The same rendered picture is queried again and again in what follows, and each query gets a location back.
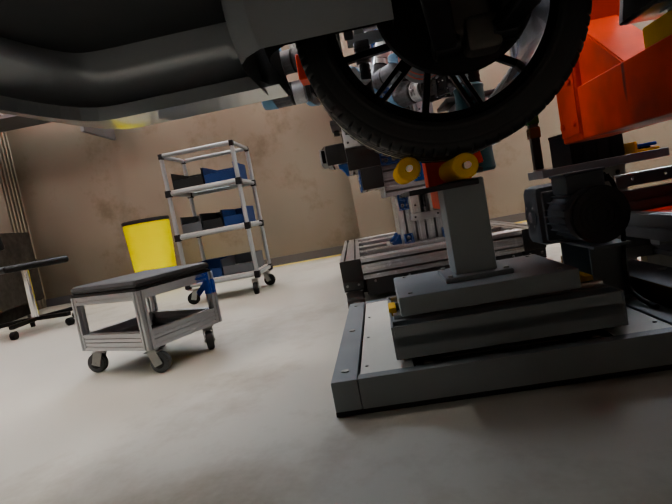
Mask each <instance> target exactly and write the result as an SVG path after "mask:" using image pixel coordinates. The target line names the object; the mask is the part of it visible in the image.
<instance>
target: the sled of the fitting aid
mask: <svg viewBox="0 0 672 504"><path fill-rule="evenodd" d="M579 273H580V280H581V288H576V289H570V290H564V291H558V292H552V293H546V294H540V295H533V296H527V297H521V298H515V299H509V300H503V301H496V302H490V303H484V304H478V305H472V306H466V307H459V308H453V309H447V310H441V311H435V312H429V313H422V314H416V315H410V316H404V317H402V316H401V313H400V308H399V304H398V300H397V296H396V295H394V296H388V297H387V301H388V309H389V317H390V325H391V331H392V337H393V343H394V348H395V354H396V359H397V360H402V359H409V358H415V357H422V356H428V355H435V354H441V353H448V352H454V351H461V350H467V349H474V348H480V347H487V346H493V345H500V344H506V343H513V342H519V341H526V340H532V339H539V338H545V337H552V336H558V335H565V334H571V333H578V332H584V331H591V330H597V329H604V328H610V327H617V326H623V325H628V317H627V310H626V302H625V295H624V290H621V289H618V288H616V287H613V286H610V285H607V284H604V283H603V280H600V279H598V280H593V276H592V275H590V274H587V273H584V272H581V271H579Z"/></svg>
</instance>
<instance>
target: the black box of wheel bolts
mask: <svg viewBox="0 0 672 504"><path fill-rule="evenodd" d="M548 141H549V145H550V152H551V159H552V166H553V168H558V167H563V166H568V165H574V164H579V163H584V162H590V161H595V160H600V159H606V158H611V157H617V156H622V155H625V151H624V143H623V136H622V133H621V134H618V135H614V136H610V137H605V138H600V139H594V140H589V141H584V142H579V143H573V144H568V145H565V144H564V139H563V138H562V134H559V135H556V136H553V137H550V138H548Z"/></svg>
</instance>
